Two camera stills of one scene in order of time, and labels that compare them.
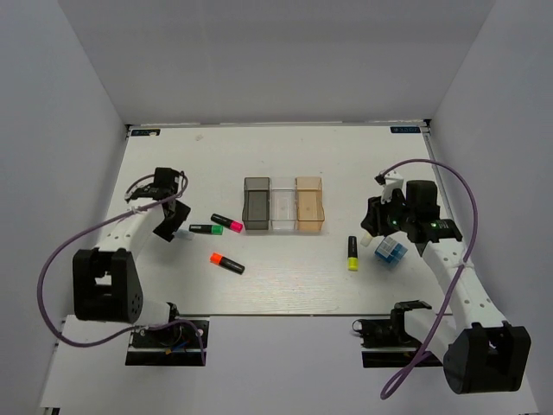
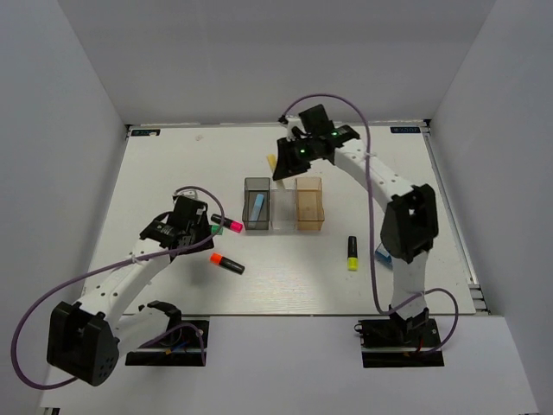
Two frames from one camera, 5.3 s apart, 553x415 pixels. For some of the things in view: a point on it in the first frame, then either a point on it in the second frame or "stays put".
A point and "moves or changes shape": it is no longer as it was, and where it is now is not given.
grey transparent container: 256,213 stays put
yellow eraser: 365,239 → 272,159
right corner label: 405,130 stays put
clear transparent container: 283,202 stays put
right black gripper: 373,222 → 285,164
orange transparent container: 308,199 stays put
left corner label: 153,132 stays put
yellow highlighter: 352,259 stays put
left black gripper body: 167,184 → 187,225
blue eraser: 185,233 moves or changes shape
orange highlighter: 223,261 stays put
